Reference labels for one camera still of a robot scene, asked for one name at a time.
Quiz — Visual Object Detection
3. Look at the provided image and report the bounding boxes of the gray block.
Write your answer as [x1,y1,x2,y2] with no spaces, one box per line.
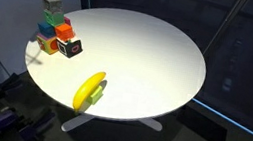
[39,0,65,16]

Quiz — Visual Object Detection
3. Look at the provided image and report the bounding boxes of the small light green block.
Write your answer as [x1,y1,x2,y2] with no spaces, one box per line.
[85,83,106,107]

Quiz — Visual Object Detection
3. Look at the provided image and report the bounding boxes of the orange block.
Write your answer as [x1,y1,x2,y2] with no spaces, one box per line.
[52,21,78,43]

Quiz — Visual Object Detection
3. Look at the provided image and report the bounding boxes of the magenta block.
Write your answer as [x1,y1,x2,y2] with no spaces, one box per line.
[62,16,73,27]

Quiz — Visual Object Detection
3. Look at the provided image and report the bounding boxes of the blue block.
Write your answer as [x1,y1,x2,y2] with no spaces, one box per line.
[34,20,59,41]

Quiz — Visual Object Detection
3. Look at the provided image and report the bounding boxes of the yellow banana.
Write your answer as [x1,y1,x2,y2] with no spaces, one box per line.
[70,67,108,117]

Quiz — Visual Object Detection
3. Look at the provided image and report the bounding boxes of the black white picture cube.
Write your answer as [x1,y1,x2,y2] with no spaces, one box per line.
[53,35,86,62]

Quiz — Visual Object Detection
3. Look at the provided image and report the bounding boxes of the white table base legs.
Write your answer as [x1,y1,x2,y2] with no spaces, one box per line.
[60,104,165,141]

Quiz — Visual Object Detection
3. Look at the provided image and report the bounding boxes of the multicoloured yellow picture cube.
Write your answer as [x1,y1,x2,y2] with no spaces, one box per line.
[33,32,62,57]

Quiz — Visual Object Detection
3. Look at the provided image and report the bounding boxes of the black clamp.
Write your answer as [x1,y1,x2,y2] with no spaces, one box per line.
[17,103,58,141]
[0,69,27,95]

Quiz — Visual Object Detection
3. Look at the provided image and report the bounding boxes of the blue lit floor strip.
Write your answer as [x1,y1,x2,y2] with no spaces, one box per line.
[186,97,253,141]

